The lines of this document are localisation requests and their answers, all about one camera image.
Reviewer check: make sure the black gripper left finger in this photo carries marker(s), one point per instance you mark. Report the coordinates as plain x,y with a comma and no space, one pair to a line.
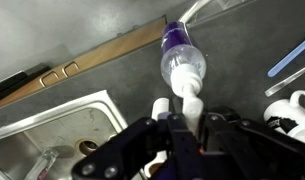
142,146

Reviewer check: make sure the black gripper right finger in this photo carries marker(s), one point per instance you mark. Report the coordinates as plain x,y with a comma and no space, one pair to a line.
252,150

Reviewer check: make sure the purple pump bottle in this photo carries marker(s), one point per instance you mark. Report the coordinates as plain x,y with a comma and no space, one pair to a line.
178,40

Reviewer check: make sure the white mug with black print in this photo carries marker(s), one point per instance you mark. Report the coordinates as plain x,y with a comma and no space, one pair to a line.
285,113

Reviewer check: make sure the clear plastic utensil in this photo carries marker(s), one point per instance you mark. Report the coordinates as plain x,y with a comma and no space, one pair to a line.
285,83

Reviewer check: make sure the stainless steel sink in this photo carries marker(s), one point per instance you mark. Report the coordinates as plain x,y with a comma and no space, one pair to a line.
58,133

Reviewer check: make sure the blue plastic utensil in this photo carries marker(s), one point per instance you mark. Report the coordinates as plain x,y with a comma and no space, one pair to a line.
288,60

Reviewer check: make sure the wooden lower cabinet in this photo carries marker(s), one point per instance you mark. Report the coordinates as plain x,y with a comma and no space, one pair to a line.
118,43

